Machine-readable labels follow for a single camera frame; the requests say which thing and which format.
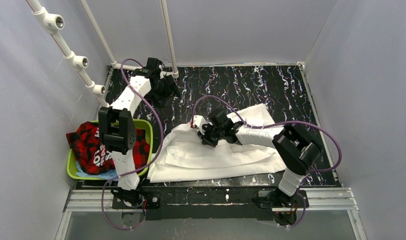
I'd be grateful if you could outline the white cloth sheet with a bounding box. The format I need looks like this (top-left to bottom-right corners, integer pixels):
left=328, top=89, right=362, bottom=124
left=147, top=123, right=286, bottom=183

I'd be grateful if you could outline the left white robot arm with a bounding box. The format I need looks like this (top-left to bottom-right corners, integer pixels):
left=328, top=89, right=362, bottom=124
left=98, top=57, right=180, bottom=206

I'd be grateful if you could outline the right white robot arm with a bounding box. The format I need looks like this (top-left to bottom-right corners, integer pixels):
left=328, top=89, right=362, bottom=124
left=191, top=109, right=321, bottom=207

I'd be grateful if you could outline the red black plaid cloth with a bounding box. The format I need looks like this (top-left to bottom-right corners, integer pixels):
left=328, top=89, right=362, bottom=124
left=66, top=121, right=150, bottom=179

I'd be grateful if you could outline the blue cloth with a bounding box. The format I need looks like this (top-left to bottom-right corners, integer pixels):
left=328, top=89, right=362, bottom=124
left=75, top=161, right=119, bottom=182

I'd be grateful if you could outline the green plastic basket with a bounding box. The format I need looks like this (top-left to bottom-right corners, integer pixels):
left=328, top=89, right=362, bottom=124
left=66, top=119, right=153, bottom=180

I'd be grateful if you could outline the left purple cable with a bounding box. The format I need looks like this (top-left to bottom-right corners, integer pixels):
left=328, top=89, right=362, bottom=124
left=101, top=58, right=165, bottom=231

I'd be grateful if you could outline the purple cable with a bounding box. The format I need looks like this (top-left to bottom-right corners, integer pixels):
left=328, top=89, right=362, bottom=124
left=101, top=58, right=165, bottom=231
left=191, top=95, right=343, bottom=229

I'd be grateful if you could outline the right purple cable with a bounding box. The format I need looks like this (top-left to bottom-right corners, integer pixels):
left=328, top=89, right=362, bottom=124
left=191, top=95, right=343, bottom=229

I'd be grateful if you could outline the white PVC pipe frame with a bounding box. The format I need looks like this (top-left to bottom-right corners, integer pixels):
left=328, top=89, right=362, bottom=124
left=25, top=0, right=180, bottom=109

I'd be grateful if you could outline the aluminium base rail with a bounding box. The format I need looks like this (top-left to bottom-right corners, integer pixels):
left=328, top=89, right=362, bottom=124
left=55, top=187, right=367, bottom=240

